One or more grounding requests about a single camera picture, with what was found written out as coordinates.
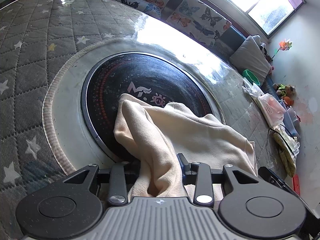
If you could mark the orange plush toy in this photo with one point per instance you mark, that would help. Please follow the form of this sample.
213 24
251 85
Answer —
288 101

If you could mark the grey plain cushion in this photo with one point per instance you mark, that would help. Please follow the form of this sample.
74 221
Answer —
249 56

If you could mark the teddy bear green vest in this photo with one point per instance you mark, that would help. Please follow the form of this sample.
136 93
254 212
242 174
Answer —
284 90

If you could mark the grey quilted star table cover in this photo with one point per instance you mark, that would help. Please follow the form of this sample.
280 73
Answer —
39 36

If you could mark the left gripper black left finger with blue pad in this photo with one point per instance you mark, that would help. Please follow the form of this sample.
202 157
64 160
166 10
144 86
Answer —
70 206

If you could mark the blue sofa bench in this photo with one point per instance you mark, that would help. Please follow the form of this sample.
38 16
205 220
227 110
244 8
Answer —
227 43

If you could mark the right butterfly print cushion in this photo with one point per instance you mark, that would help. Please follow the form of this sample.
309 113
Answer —
199 21

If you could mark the cream garment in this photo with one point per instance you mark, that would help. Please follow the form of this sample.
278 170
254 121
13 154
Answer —
155 135

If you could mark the pink white plastic package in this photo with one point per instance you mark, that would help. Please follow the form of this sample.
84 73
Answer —
271 109

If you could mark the orange pinwheel toy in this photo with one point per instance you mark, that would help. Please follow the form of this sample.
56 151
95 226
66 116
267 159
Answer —
283 46

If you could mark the green plastic bowl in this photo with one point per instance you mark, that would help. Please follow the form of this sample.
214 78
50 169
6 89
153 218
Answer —
250 77

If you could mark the yellow patterned folded cloth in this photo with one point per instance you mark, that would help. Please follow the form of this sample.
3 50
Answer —
288 148

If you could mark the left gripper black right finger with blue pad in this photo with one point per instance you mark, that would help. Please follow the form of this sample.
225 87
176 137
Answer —
250 206

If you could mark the black white plush toy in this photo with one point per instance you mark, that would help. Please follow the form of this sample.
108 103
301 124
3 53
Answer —
263 49

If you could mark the clear blue storage bin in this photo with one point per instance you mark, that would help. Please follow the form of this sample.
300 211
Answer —
290 120

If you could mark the red plastic stool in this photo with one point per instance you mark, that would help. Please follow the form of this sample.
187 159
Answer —
296 184

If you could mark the black round induction cooktop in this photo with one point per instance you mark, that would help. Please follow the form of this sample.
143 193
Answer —
147 77

